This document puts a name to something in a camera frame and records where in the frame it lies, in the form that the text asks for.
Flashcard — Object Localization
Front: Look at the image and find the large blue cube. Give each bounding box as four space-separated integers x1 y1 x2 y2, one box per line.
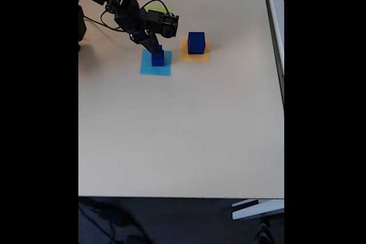
188 31 206 55

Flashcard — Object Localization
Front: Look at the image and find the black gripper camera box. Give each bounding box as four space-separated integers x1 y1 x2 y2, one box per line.
146 9 180 39

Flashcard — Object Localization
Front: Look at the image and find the orange paper square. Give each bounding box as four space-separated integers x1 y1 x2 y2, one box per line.
178 37 210 64

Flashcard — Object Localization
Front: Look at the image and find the green paper square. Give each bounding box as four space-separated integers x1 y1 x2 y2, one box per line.
142 3 174 14

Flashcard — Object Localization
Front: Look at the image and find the black camera cable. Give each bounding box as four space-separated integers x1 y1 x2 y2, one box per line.
83 0 176 34

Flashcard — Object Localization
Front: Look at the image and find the medium blue cube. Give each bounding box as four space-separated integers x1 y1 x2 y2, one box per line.
151 50 165 67

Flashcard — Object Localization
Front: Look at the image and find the light blue paper square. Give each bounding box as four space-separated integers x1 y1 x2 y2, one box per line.
139 49 173 77

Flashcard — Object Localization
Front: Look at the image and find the white table foot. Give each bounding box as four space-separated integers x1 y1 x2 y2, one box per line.
231 199 285 221

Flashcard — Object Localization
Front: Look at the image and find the white neighbouring table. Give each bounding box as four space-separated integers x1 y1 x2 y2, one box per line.
260 0 285 116

